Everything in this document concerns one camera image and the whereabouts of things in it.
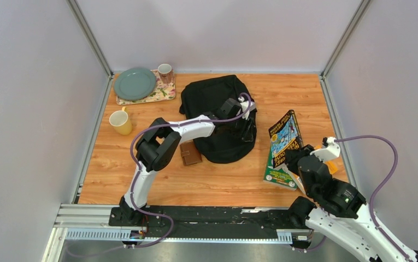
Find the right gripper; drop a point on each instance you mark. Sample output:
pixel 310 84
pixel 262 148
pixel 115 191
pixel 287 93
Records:
pixel 291 155

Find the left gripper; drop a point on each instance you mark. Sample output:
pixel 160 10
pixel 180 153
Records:
pixel 247 134

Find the orange book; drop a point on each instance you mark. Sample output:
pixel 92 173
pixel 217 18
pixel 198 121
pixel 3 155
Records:
pixel 331 166

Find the black backpack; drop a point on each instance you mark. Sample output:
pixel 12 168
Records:
pixel 229 142

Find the green coin book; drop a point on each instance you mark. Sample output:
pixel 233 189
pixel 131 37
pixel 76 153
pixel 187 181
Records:
pixel 278 176

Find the Treehouse storey book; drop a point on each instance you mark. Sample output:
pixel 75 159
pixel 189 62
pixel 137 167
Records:
pixel 284 135

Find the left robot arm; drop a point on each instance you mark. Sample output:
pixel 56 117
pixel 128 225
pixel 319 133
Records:
pixel 153 149

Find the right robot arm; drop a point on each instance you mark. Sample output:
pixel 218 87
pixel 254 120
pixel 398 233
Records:
pixel 340 212

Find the brown leather wallet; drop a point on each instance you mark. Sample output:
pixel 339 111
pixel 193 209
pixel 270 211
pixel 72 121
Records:
pixel 189 153

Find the floral tray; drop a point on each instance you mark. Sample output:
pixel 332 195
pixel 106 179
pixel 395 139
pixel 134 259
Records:
pixel 161 92

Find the brown patterned mug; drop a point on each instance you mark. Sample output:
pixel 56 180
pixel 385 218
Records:
pixel 166 73

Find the grey-green plate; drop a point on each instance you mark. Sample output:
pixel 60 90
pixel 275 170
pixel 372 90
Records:
pixel 135 83

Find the yellow mug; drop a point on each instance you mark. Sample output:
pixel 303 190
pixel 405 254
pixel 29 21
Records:
pixel 121 122

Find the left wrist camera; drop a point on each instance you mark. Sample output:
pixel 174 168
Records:
pixel 247 105

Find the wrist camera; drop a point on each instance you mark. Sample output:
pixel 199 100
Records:
pixel 247 105
pixel 330 150

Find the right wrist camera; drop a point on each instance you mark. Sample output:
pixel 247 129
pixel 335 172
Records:
pixel 330 150

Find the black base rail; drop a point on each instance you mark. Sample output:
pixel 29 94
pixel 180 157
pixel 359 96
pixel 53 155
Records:
pixel 214 223

